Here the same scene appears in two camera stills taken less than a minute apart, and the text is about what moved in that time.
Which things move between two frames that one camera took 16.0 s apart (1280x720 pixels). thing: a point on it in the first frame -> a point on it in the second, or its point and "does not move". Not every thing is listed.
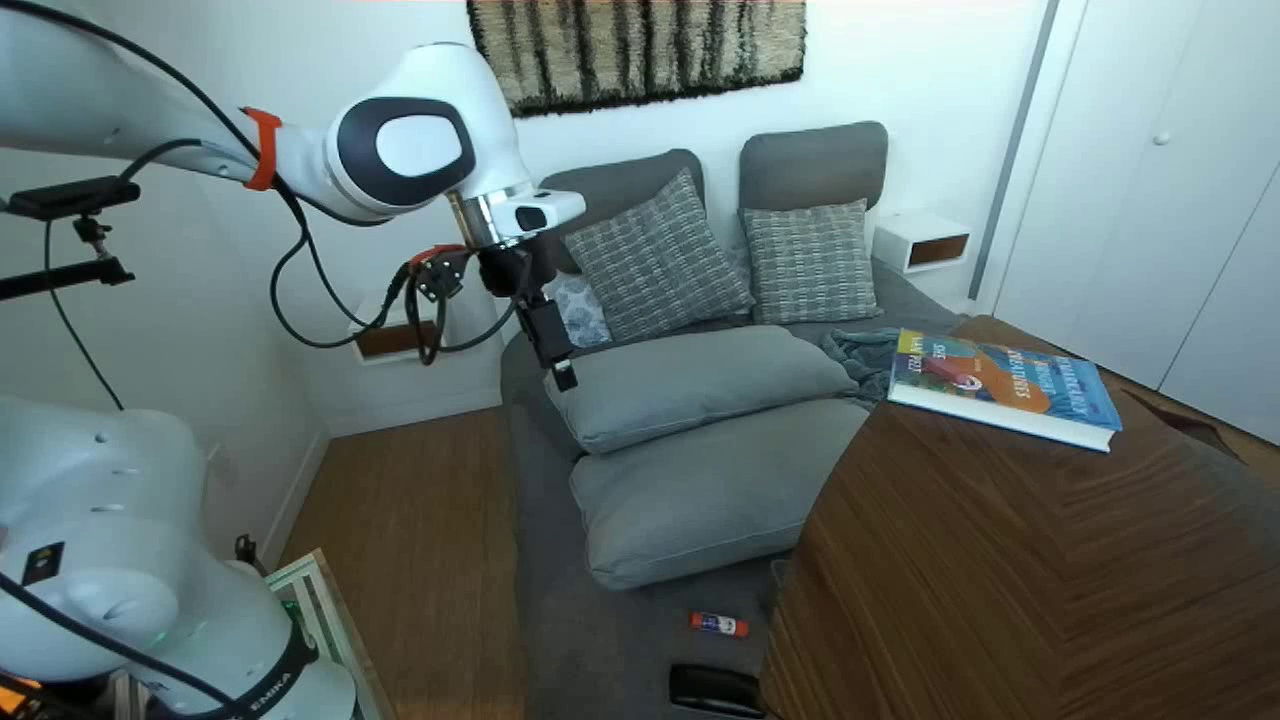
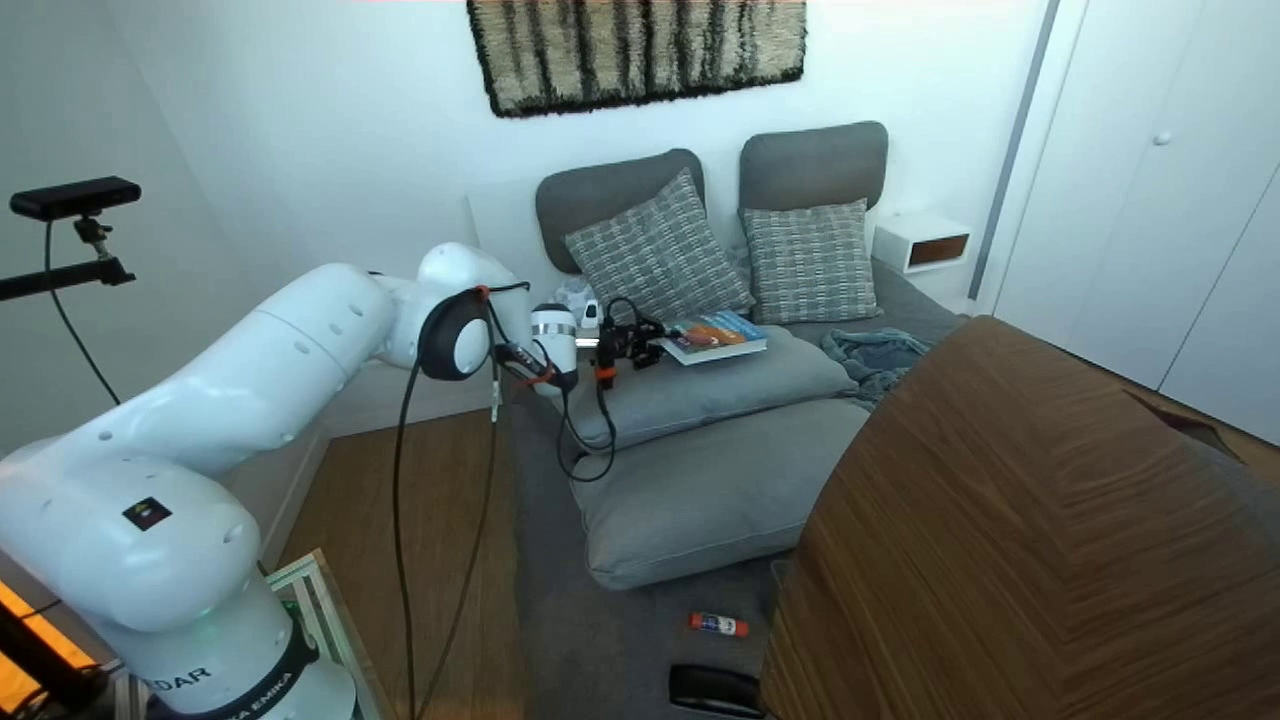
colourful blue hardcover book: (1040, 395) -> (713, 339)
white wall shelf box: (916, 246) does not move
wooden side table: (972, 569) does not move
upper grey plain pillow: (671, 376) does not move
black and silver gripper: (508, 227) -> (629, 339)
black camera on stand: (63, 202) does not move
